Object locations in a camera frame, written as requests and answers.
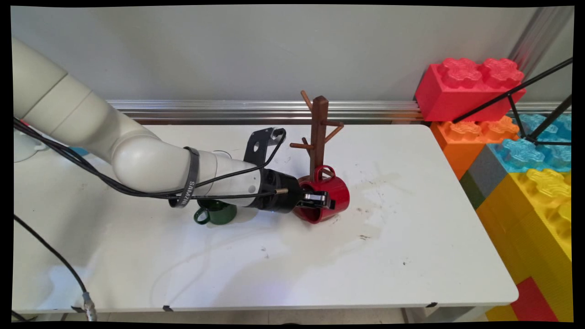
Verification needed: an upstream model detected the white enamel pitcher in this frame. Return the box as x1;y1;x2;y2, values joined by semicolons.
13;129;49;163

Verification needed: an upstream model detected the dark green enamel mug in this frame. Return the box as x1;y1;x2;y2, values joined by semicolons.
194;200;238;225

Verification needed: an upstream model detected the black cable with metal connector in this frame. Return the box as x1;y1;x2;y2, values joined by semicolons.
13;215;98;322

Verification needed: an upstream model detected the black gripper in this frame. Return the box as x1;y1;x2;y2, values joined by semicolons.
260;169;336;214

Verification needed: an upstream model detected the red ribbed mug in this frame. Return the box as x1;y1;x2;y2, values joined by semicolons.
292;165;351;224

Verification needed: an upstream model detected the black cable to camera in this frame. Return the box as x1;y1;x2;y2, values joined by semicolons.
13;118;287;198

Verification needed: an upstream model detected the black printed velcro strap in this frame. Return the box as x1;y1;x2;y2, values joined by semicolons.
168;147;201;208

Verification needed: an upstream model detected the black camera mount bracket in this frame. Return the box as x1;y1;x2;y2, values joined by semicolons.
243;127;287;168

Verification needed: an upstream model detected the black tripod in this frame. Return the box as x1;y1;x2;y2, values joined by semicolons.
452;57;573;147

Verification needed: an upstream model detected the small red toy brick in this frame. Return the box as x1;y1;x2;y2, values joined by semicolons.
511;276;559;322

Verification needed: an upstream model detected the brown wooden mug tree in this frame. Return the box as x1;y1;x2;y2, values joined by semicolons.
290;90;345;183

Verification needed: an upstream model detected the large blue toy brick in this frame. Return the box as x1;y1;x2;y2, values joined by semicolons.
487;113;572;173

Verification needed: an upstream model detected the large red toy brick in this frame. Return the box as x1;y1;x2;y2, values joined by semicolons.
415;58;527;122

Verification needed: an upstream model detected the horizontal aluminium rail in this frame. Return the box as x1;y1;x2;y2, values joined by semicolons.
107;100;572;122

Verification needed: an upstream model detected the large orange toy brick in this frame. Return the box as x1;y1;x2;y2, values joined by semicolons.
430;116;520;180

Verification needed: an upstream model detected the upright aluminium profile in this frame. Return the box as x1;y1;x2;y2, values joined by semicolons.
508;7;572;77

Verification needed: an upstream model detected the large yellow toy brick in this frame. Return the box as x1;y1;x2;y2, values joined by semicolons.
475;169;573;322

